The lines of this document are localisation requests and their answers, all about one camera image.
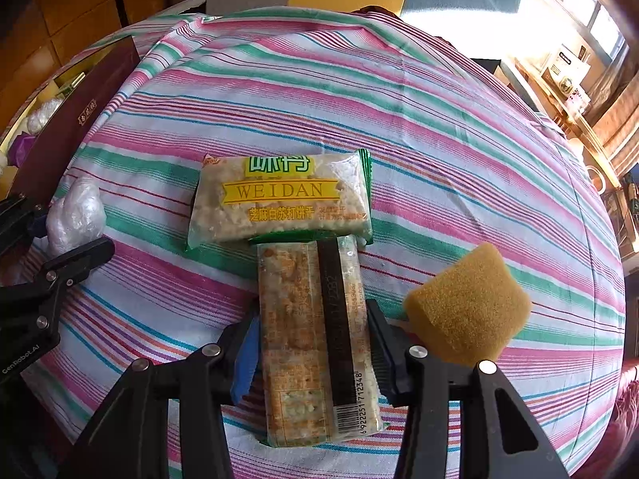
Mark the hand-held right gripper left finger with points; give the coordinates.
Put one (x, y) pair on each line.
(244, 359)

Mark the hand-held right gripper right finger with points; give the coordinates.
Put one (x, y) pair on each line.
(384, 354)

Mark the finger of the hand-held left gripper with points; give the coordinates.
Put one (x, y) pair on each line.
(20, 219)
(75, 262)

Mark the white plastic bag bundle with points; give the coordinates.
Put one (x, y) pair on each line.
(75, 214)
(44, 115)

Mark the clear cracker packet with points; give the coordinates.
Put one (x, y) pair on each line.
(299, 334)

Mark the plain purple snack packet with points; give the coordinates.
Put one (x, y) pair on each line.
(22, 148)

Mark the dark red storage box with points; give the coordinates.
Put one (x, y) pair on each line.
(75, 124)

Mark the yellow-brown sponge block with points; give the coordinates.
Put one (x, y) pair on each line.
(464, 299)

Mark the Weidan cracker packet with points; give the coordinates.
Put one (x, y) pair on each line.
(279, 194)

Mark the striped cloth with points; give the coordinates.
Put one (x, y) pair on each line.
(449, 159)

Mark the red cloth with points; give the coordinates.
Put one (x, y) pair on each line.
(630, 409)

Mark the wooden shelf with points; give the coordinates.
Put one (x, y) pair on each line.
(564, 114)

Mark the beige curtain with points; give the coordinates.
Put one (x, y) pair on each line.
(616, 114)

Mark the white appliance box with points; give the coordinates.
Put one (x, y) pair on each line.
(566, 70)

